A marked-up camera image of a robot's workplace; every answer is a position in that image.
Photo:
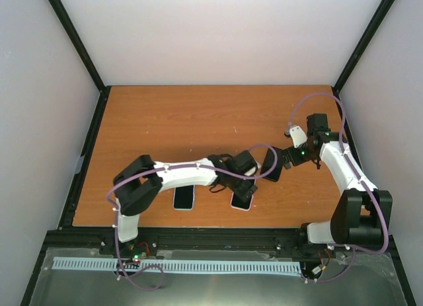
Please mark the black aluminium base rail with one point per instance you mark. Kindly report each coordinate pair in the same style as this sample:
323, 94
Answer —
285, 242

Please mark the phone in blue case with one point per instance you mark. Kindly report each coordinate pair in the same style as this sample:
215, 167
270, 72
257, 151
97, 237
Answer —
183, 198

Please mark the grey metal front plate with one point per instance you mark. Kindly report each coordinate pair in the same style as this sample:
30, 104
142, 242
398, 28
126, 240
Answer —
349, 279

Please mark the left black frame post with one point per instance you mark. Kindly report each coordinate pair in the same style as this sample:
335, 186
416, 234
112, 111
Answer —
75, 39

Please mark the black phone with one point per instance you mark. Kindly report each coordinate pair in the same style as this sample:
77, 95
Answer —
271, 165

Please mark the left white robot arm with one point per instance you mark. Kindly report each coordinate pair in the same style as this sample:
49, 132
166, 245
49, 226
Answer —
141, 181

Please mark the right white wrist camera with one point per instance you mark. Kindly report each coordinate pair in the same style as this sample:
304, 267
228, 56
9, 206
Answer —
297, 135

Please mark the light blue slotted cable duct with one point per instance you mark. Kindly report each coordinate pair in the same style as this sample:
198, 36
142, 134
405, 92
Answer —
181, 266

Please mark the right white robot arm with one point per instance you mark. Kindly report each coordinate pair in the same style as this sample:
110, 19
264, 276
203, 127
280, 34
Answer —
361, 217

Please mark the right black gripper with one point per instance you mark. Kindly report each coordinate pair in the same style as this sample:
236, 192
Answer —
295, 160

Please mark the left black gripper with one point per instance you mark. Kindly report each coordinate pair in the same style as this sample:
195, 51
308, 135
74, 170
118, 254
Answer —
240, 191

